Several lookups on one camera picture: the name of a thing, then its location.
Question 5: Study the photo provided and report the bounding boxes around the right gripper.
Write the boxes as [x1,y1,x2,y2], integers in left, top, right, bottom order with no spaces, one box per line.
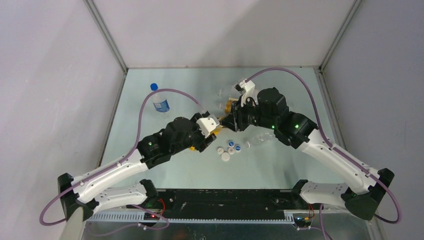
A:
[219,95,276,133]

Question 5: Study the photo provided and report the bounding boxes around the solid blue cap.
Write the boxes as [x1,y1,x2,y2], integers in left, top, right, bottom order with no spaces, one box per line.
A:
[150,83,159,92]

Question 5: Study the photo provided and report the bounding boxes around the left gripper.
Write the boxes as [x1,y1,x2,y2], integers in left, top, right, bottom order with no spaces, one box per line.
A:
[170,112,217,155]

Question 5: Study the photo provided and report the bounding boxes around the red gold label bottle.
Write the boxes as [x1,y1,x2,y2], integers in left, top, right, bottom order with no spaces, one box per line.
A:
[223,97,239,114]

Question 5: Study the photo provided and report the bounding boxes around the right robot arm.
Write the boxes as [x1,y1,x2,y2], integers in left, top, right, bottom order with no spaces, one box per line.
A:
[230,87,394,221]

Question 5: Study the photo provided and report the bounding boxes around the clear bottle lower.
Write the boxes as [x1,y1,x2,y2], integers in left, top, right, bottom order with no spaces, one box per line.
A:
[243,131,275,149]

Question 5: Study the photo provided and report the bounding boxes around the grey slotted cable duct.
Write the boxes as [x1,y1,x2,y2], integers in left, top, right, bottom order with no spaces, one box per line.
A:
[89,211,296,224]

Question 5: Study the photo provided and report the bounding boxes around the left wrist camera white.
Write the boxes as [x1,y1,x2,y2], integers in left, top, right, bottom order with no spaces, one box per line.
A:
[196,115,220,139]

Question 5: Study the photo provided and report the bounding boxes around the plain white cap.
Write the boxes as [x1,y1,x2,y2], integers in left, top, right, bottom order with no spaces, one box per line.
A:
[220,152,231,162]

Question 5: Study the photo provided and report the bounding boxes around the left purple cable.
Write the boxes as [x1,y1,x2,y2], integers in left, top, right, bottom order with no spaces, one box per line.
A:
[39,88,206,227]

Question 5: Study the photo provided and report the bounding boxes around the yellow label bottle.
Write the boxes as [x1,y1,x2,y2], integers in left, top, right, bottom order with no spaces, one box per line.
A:
[189,115,225,152]

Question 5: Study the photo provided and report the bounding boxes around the clear bottle far back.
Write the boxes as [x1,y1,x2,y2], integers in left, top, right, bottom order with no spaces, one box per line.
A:
[218,85,240,99]

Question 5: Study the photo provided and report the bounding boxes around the white grey printed cap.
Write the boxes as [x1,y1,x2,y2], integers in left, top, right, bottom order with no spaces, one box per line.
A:
[227,147,235,155]

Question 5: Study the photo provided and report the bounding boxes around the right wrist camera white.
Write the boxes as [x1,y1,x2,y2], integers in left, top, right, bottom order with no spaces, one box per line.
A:
[234,78,256,107]

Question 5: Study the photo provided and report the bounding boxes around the clear bottle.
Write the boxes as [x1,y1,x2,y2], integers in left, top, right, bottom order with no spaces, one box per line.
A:
[243,131,275,149]
[218,85,240,99]

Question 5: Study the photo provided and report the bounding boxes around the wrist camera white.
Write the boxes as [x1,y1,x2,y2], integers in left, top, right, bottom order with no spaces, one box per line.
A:
[196,115,220,139]
[234,78,256,107]

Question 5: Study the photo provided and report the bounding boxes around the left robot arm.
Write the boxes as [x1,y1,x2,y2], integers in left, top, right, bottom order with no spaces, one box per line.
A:
[57,112,238,220]

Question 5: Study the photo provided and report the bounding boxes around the white cap left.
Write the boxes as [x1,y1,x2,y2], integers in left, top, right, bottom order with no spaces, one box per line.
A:
[217,147,225,155]

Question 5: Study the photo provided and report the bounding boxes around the crushed blue label bottle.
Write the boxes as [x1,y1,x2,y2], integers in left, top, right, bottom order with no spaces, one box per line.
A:
[152,89,170,113]

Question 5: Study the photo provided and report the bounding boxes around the blue white cap right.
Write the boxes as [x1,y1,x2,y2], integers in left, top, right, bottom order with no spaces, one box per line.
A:
[234,145,242,153]

